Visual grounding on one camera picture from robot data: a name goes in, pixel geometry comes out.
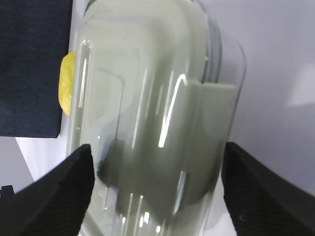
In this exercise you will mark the yellow lemon-shaped toy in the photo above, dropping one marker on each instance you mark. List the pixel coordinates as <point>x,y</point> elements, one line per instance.
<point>66,82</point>

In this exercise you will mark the glass container with green lid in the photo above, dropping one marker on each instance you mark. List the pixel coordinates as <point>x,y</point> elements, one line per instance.
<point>156,86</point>

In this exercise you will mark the dark navy lunch bag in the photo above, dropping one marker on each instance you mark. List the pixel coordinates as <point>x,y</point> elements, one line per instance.
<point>34,38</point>

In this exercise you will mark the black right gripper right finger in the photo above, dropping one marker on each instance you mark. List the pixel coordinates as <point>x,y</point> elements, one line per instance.
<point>260,202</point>

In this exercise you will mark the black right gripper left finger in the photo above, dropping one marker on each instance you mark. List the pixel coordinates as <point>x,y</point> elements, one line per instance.
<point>54,205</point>

